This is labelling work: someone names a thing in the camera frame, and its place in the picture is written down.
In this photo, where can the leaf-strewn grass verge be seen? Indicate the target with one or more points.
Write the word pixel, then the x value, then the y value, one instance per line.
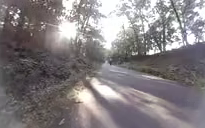
pixel 40 86

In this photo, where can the wood of tall trees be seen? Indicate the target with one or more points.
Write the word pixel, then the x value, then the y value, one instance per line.
pixel 156 30

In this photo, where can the grey asphalt road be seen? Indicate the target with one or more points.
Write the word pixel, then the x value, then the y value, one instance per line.
pixel 130 100

